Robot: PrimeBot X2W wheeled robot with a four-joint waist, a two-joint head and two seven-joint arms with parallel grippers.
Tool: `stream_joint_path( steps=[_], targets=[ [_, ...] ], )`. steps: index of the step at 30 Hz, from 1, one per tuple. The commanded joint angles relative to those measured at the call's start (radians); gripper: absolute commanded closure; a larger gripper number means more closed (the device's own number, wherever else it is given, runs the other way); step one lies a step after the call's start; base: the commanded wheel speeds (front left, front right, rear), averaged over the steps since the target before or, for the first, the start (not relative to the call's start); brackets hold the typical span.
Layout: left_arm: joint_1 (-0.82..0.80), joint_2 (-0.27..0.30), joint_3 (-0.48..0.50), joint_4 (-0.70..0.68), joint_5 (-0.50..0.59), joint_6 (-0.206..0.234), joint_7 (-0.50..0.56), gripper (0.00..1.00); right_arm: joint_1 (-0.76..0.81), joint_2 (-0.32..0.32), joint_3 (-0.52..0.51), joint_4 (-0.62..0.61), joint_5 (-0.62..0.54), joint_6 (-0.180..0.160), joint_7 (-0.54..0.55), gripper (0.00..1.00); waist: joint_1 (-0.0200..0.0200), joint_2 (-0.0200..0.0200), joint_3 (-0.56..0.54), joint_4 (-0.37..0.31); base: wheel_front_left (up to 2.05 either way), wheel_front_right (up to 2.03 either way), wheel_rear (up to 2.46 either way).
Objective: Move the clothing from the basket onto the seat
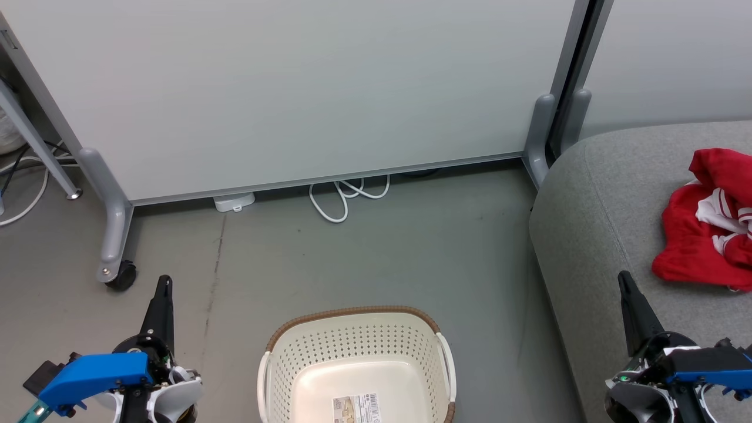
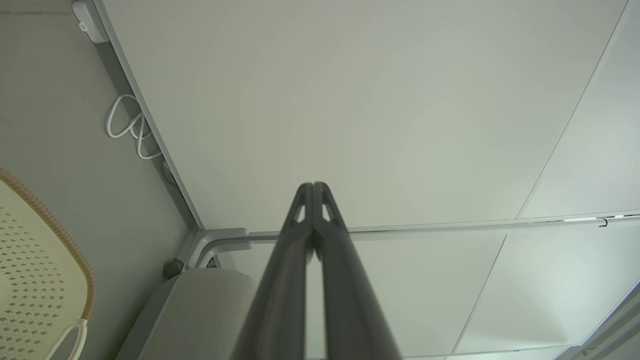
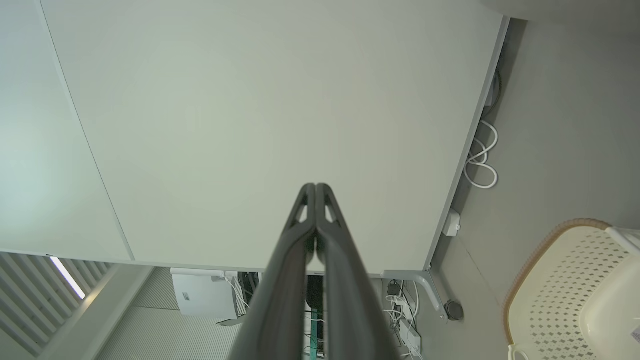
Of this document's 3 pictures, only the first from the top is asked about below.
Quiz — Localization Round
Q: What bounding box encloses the paper label sticker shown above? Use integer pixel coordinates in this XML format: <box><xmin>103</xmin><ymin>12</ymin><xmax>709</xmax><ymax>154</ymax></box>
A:
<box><xmin>331</xmin><ymin>393</ymin><xmax>383</xmax><ymax>423</ymax></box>

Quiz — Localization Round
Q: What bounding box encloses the teal metal bracket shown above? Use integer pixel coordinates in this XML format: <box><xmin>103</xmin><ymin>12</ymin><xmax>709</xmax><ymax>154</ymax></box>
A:
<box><xmin>16</xmin><ymin>401</ymin><xmax>52</xmax><ymax>423</ymax></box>

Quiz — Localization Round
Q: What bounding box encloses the red and white garment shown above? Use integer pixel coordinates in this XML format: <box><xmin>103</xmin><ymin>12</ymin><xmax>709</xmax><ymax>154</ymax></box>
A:
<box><xmin>652</xmin><ymin>148</ymin><xmax>752</xmax><ymax>293</ymax></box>

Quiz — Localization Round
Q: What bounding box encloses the grey partition foot with caster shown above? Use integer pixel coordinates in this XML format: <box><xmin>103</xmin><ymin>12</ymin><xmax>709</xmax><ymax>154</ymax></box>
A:
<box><xmin>78</xmin><ymin>147</ymin><xmax>136</xmax><ymax>284</ymax></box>

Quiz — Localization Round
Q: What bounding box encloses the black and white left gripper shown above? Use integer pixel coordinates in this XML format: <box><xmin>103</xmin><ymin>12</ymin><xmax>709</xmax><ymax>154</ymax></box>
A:
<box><xmin>93</xmin><ymin>274</ymin><xmax>204</xmax><ymax>423</ymax></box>

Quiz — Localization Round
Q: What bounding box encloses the thin black cable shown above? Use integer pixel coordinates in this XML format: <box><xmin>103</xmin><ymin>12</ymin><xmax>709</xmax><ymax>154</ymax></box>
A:
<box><xmin>0</xmin><ymin>141</ymin><xmax>71</xmax><ymax>198</ymax></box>

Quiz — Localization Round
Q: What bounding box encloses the narrow white partition panel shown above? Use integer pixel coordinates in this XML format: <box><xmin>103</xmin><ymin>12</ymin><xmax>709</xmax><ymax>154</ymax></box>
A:
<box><xmin>579</xmin><ymin>0</ymin><xmax>752</xmax><ymax>140</ymax></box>

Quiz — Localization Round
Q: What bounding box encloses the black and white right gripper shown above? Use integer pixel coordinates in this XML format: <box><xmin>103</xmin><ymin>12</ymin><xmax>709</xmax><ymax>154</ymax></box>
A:
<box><xmin>605</xmin><ymin>270</ymin><xmax>716</xmax><ymax>423</ymax></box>

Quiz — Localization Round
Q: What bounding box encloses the black caster wheel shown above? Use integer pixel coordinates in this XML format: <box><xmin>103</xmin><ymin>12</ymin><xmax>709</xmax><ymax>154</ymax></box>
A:
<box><xmin>106</xmin><ymin>260</ymin><xmax>137</xmax><ymax>292</ymax></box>

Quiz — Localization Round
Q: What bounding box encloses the cream perforated laundry basket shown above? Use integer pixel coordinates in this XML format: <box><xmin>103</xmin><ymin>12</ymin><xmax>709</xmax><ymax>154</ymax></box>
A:
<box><xmin>257</xmin><ymin>305</ymin><xmax>458</xmax><ymax>423</ymax></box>

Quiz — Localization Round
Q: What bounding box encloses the white power adapter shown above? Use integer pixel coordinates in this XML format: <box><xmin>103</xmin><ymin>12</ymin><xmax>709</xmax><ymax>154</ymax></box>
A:
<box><xmin>213</xmin><ymin>192</ymin><xmax>257</xmax><ymax>214</ymax></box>

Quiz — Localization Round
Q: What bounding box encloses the grey fabric sofa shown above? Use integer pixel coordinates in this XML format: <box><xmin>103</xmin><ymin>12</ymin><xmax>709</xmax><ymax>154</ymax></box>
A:
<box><xmin>528</xmin><ymin>120</ymin><xmax>752</xmax><ymax>423</ymax></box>

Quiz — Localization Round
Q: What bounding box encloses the long white cable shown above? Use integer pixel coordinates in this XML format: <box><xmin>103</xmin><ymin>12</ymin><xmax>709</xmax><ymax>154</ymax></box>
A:
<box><xmin>0</xmin><ymin>154</ymin><xmax>52</xmax><ymax>227</ymax></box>

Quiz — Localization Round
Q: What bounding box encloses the grey metal desk leg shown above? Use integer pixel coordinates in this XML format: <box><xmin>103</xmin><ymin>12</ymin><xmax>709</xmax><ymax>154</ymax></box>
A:
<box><xmin>0</xmin><ymin>79</ymin><xmax>83</xmax><ymax>201</ymax></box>

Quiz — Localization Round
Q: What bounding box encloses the looped white cable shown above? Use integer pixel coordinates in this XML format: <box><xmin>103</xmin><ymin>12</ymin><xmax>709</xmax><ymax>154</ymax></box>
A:
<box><xmin>309</xmin><ymin>174</ymin><xmax>391</xmax><ymax>224</ymax></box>

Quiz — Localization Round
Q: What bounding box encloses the large white partition panel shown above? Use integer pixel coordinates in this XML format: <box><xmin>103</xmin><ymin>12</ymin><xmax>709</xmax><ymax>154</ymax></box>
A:
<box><xmin>0</xmin><ymin>0</ymin><xmax>590</xmax><ymax>206</ymax></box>

